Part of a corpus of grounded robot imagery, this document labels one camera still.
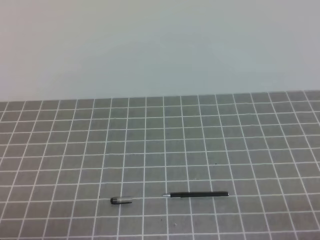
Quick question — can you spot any black pen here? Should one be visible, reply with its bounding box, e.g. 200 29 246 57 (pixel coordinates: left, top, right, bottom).
163 191 229 198

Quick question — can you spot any translucent grey pen cap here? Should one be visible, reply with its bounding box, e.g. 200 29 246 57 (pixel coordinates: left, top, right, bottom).
110 196 133 205

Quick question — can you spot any grey grid tablecloth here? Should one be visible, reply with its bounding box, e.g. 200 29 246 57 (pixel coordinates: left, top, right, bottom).
0 91 320 240

